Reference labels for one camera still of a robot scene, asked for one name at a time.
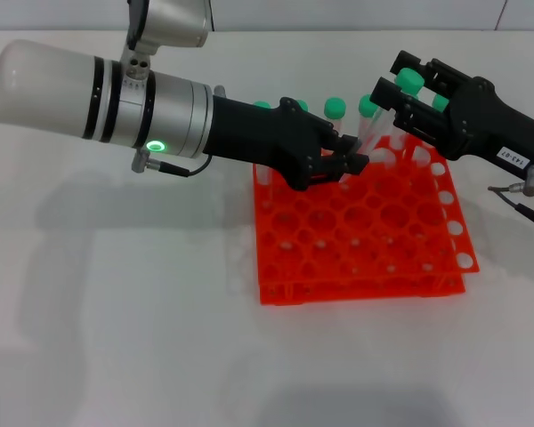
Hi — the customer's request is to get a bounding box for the gripper cable with connector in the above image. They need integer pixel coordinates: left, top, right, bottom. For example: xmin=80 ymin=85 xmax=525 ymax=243
xmin=488 ymin=164 xmax=534 ymax=240
xmin=131 ymin=149 xmax=213 ymax=179

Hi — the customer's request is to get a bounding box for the right gripper cable with connector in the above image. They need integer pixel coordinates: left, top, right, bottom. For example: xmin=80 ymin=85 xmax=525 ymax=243
xmin=488 ymin=164 xmax=534 ymax=240

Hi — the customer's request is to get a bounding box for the orange plastic test tube rack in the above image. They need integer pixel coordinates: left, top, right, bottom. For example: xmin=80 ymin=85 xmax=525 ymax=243
xmin=251 ymin=133 xmax=481 ymax=307

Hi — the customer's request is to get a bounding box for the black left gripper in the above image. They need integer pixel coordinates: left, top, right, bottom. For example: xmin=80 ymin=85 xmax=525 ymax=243
xmin=203 ymin=95 xmax=371 ymax=193

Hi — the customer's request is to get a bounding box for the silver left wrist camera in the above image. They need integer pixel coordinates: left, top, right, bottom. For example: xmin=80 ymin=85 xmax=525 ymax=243
xmin=125 ymin=0 xmax=214 ymax=84

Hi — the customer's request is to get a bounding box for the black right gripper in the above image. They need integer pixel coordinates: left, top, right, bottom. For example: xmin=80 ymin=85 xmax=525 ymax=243
xmin=369 ymin=50 xmax=534 ymax=180

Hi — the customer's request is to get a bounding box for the left gripper cable with connector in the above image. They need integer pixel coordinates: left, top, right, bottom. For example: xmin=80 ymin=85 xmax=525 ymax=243
xmin=131 ymin=149 xmax=213 ymax=179

